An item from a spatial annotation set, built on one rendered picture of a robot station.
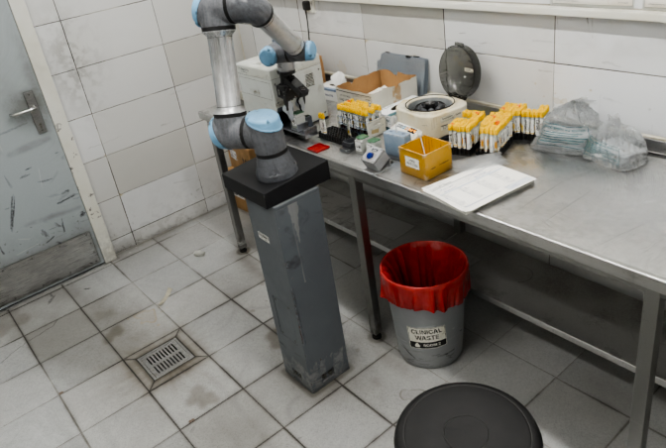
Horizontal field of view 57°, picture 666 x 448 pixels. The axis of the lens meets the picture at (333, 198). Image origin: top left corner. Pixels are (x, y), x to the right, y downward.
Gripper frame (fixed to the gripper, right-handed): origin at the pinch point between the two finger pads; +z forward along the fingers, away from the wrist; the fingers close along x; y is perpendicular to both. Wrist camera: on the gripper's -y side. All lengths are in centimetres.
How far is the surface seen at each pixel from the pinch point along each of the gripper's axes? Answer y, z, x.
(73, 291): 120, 97, 91
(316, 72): 9.1, -12.3, -19.9
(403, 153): -64, 1, 1
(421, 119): -51, -1, -23
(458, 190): -90, 8, 2
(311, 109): 9.1, 3.0, -14.1
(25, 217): 135, 51, 97
